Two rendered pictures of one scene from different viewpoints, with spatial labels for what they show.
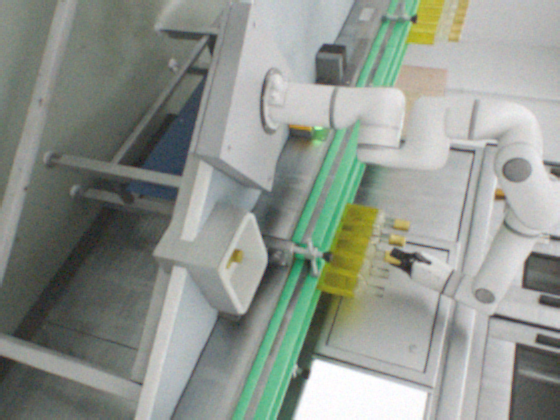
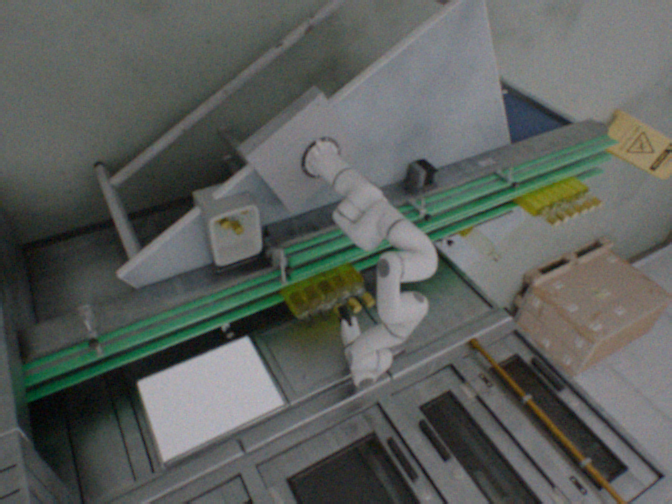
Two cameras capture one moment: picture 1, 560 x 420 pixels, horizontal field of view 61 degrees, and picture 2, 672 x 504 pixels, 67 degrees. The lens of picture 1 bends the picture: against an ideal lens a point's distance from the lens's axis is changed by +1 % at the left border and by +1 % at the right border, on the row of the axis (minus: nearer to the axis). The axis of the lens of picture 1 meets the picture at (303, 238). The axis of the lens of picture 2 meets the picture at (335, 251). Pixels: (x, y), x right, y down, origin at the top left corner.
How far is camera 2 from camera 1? 90 cm
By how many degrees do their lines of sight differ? 22
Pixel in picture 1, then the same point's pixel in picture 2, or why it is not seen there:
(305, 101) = (328, 165)
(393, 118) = (360, 202)
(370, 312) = (305, 339)
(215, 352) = (191, 277)
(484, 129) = (393, 237)
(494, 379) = (334, 437)
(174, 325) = (173, 235)
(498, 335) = (368, 418)
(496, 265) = (362, 338)
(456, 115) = (385, 219)
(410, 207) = not seen: hidden behind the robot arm
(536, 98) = not seen: outside the picture
